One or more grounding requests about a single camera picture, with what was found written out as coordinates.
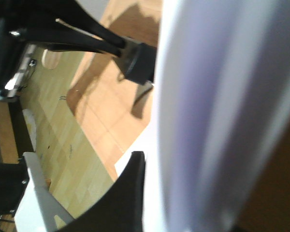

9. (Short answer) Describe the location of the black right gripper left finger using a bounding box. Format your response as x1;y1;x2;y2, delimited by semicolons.
14;152;74;232

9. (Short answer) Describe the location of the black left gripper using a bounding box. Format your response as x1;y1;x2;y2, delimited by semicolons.
0;0;126;101

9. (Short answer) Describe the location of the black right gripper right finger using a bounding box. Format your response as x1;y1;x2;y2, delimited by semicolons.
58;151;145;232

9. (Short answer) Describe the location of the black stapler with orange grip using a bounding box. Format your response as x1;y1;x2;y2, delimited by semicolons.
123;37;157;85

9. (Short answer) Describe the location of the white paper sheet stack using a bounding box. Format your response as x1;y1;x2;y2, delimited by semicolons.
116;0;290;232

